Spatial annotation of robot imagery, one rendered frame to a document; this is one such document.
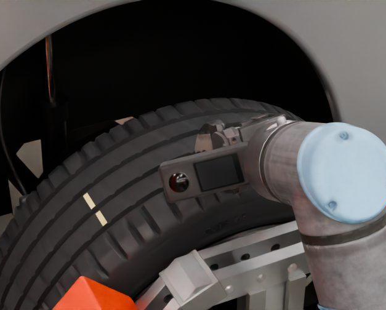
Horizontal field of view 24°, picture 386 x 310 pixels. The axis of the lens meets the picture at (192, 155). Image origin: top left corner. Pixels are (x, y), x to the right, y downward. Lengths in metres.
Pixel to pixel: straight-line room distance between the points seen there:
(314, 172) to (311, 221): 0.06
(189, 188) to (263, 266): 0.15
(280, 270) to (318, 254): 0.25
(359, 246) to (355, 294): 0.05
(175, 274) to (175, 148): 0.19
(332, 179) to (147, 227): 0.34
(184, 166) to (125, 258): 0.16
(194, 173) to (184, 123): 0.24
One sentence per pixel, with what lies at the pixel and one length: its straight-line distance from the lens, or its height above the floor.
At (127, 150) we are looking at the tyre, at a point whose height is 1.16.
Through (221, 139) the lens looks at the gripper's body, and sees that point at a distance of 1.05.
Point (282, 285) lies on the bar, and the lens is 1.16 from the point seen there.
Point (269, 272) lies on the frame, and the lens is 1.12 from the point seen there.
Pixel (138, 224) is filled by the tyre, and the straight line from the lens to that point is 1.12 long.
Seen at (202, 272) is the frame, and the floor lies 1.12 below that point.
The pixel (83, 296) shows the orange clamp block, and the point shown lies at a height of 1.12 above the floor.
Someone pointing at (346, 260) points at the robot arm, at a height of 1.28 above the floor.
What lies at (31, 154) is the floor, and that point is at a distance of 3.31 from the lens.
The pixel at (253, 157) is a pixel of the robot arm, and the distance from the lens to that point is 0.95.
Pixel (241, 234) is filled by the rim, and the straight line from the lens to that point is 1.18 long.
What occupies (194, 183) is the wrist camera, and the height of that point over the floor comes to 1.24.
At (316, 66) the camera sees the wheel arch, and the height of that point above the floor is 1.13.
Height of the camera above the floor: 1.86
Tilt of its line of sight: 35 degrees down
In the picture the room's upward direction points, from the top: straight up
